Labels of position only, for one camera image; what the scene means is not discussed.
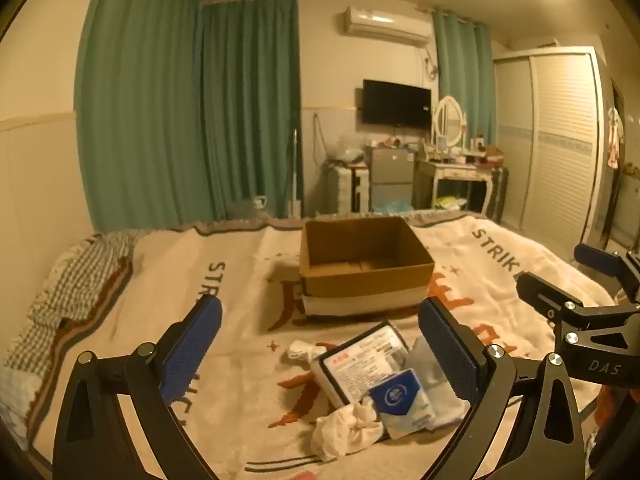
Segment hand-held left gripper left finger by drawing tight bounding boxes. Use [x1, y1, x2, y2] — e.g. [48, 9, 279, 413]
[52, 295, 223, 480]

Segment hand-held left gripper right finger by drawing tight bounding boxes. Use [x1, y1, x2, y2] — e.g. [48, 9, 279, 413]
[417, 297, 588, 480]

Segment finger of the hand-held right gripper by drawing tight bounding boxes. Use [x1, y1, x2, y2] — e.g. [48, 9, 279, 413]
[574, 243, 640, 293]
[515, 271, 618, 333]

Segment translucent plastic packet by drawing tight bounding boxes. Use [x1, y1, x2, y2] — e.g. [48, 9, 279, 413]
[407, 336, 473, 428]

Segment blue and white packet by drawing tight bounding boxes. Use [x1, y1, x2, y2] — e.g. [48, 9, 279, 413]
[369, 368, 437, 441]

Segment labelled white wipes packet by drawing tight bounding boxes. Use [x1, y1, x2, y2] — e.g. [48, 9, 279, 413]
[310, 321, 408, 408]

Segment small white sock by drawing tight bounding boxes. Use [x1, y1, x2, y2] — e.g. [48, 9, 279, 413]
[287, 340, 326, 363]

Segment brown cardboard box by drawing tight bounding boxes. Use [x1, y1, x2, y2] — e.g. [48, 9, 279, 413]
[299, 216, 436, 318]

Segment white cloth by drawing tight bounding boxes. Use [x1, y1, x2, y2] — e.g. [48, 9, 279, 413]
[311, 402, 386, 460]

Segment cream printed blanket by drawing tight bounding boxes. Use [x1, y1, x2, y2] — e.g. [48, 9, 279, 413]
[30, 212, 621, 480]

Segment white slatted wardrobe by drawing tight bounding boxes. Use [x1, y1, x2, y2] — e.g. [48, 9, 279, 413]
[492, 46, 608, 251]

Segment hanging printed shirt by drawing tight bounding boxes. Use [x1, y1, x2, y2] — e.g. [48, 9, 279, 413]
[606, 107, 625, 168]

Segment grey checked quilt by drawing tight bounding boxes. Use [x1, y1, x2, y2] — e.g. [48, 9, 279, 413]
[0, 232, 136, 426]

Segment white dressing table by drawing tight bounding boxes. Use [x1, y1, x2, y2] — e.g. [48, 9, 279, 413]
[415, 157, 496, 213]

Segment large clear water bottle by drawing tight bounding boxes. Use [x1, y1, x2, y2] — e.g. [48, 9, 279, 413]
[240, 195, 271, 218]

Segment cosmetics on dressing table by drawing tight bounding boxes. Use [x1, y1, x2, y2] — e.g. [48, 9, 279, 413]
[425, 135, 503, 167]

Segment grey mini fridge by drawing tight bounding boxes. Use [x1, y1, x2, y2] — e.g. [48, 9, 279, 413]
[367, 146, 416, 212]

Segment white stick vacuum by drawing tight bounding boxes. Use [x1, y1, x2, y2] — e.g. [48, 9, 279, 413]
[290, 129, 303, 218]

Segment white oval vanity mirror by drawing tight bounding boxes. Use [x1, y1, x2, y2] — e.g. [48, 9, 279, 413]
[431, 95, 468, 150]

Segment white storage cabinet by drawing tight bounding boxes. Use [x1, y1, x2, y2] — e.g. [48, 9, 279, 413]
[327, 165, 371, 213]

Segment narrow green curtain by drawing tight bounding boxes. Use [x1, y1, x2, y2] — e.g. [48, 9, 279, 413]
[432, 7, 501, 146]

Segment clear plastic bag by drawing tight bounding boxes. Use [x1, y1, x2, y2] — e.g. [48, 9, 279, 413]
[325, 135, 368, 163]

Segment wide green curtain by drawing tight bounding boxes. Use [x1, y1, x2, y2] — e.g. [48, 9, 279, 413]
[75, 0, 203, 233]

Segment white air conditioner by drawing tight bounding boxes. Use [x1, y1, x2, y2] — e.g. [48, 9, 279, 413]
[341, 6, 432, 47]

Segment black wall television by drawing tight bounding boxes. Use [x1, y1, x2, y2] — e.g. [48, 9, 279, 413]
[362, 79, 432, 129]

